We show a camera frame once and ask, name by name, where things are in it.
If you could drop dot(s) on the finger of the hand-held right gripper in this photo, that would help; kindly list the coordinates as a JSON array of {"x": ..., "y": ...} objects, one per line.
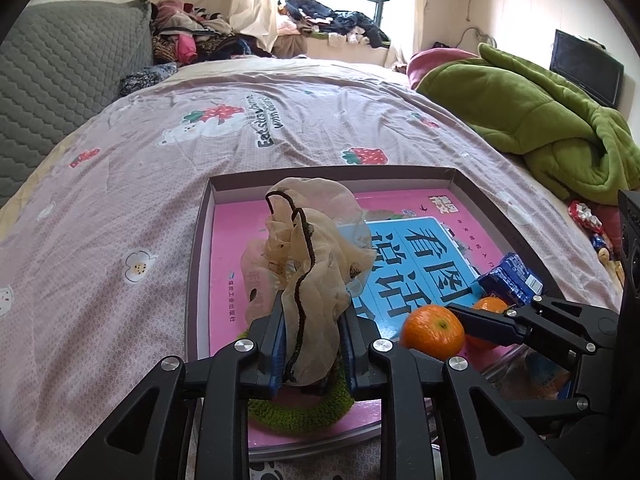
[
  {"x": 492, "y": 332},
  {"x": 550, "y": 407}
]

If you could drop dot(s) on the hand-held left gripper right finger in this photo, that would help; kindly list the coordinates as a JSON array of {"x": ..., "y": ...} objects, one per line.
[{"x": 351, "y": 370}]

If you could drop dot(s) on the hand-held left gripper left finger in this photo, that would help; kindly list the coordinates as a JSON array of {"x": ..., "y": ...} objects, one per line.
[{"x": 277, "y": 350}]

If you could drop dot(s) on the orange mandarin with stem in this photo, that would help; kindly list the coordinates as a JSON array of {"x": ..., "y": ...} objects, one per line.
[{"x": 487, "y": 305}]

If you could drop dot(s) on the small egg toy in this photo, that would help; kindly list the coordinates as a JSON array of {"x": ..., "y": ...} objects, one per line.
[{"x": 540, "y": 375}]

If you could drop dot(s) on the cream sheer scrunchie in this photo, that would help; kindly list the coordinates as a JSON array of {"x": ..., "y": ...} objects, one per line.
[{"x": 310, "y": 270}]

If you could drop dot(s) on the grey cardboard box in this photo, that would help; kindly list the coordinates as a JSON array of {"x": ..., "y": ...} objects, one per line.
[{"x": 197, "y": 240}]

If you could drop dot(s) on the yellow snack bar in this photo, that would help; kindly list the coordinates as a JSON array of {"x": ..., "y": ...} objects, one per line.
[{"x": 615, "y": 270}]

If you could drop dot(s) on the dark candy packet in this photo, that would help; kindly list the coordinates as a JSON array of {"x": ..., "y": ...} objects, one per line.
[{"x": 600, "y": 246}]

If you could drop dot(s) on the pink blanket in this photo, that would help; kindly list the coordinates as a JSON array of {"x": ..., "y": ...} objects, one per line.
[{"x": 609, "y": 220}]

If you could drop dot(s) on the blue snack packet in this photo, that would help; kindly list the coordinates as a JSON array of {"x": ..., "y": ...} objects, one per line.
[{"x": 510, "y": 277}]

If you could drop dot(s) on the green fuzzy scrunchie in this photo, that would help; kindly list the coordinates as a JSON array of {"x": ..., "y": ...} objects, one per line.
[{"x": 300, "y": 410}]

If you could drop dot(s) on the red white candy packet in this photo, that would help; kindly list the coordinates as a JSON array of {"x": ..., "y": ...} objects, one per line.
[{"x": 585, "y": 215}]

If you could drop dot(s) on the pink picture book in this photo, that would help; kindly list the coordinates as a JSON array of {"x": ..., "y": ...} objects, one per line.
[{"x": 230, "y": 270}]

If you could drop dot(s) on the green blanket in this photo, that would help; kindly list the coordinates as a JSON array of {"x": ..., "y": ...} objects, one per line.
[{"x": 525, "y": 110}]

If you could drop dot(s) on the black monitor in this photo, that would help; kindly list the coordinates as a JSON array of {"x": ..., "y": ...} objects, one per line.
[{"x": 585, "y": 67}]

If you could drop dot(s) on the printed strawberry bedsheet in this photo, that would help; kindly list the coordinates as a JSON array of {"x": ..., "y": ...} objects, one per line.
[{"x": 125, "y": 210}]

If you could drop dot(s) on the pink pillow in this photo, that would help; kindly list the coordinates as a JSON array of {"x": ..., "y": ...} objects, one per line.
[{"x": 430, "y": 65}]

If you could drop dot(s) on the dark floral cloth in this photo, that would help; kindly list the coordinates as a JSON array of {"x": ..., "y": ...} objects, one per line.
[{"x": 147, "y": 80}]

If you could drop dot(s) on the brown cloth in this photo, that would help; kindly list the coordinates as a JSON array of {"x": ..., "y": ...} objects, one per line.
[{"x": 290, "y": 46}]

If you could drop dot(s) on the pile of clothes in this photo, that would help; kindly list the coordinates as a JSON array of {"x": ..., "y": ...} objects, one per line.
[{"x": 190, "y": 35}]

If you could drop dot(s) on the cream curtain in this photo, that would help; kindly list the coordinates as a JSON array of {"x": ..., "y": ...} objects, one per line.
[
  {"x": 255, "y": 0},
  {"x": 405, "y": 10}
]

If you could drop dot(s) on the dark clothes on windowsill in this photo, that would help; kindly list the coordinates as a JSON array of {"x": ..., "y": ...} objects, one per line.
[{"x": 330, "y": 17}]

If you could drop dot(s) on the grey quilted headboard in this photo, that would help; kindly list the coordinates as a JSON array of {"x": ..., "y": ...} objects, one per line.
[{"x": 60, "y": 85}]

